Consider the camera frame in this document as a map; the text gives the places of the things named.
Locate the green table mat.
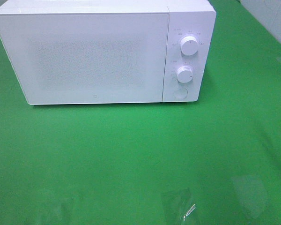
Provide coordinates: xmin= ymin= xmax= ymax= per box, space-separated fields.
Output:
xmin=0 ymin=0 xmax=281 ymax=225

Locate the white microwave knob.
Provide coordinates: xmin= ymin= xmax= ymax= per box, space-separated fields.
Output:
xmin=177 ymin=66 xmax=193 ymax=83
xmin=180 ymin=35 xmax=199 ymax=56

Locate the white microwave oven body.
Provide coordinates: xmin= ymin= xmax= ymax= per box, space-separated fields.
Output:
xmin=0 ymin=0 xmax=216 ymax=103

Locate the white microwave door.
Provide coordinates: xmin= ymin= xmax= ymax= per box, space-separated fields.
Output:
xmin=0 ymin=13 xmax=169 ymax=105

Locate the round white door button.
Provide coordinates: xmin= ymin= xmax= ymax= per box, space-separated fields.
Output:
xmin=174 ymin=88 xmax=188 ymax=100

